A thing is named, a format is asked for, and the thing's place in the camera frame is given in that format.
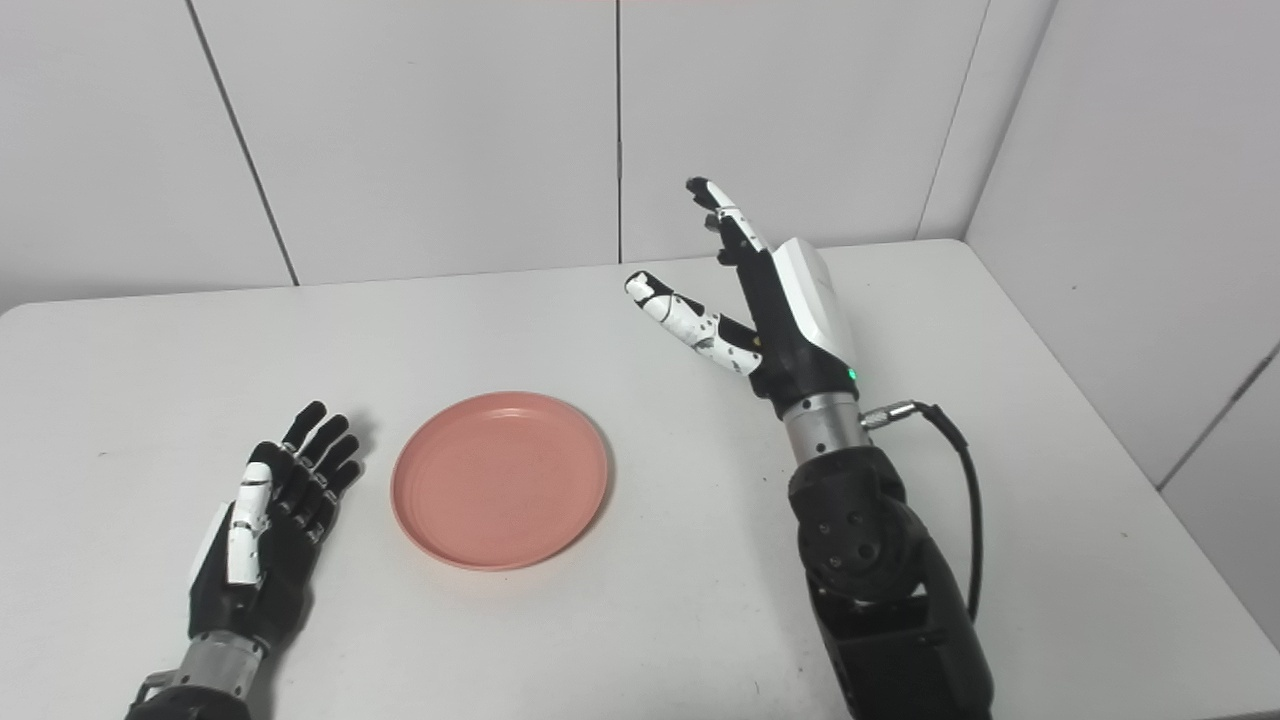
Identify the pink round plate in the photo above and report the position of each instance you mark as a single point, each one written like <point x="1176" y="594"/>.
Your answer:
<point x="500" y="480"/>

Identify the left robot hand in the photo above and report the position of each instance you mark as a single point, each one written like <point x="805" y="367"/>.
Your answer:
<point x="265" y="540"/>

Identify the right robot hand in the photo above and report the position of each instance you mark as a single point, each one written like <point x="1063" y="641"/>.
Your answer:
<point x="780" y="310"/>

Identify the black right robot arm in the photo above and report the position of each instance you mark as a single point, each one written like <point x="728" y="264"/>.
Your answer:
<point x="880" y="570"/>

